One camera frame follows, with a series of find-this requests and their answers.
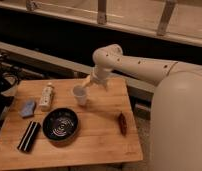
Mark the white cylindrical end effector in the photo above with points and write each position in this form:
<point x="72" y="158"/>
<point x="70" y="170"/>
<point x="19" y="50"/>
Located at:
<point x="97" y="76"/>

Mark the black equipment at left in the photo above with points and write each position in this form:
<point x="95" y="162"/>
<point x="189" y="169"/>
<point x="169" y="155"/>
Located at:
<point x="8" y="84"/>

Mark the black ceramic bowl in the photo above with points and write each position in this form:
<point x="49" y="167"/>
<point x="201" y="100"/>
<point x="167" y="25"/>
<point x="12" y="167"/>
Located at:
<point x="60" y="124"/>

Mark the black white striped box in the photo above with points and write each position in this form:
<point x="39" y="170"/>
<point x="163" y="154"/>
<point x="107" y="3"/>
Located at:
<point x="29" y="136"/>

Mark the white plastic bottle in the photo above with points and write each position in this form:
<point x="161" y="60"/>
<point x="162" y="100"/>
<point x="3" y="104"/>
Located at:
<point x="46" y="97"/>

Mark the white paper cup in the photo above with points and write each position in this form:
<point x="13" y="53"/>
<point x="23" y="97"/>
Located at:
<point x="80" y="94"/>

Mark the blue sponge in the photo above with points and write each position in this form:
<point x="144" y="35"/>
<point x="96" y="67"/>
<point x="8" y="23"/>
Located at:
<point x="28" y="108"/>

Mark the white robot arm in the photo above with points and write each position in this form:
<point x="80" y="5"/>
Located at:
<point x="176" y="109"/>

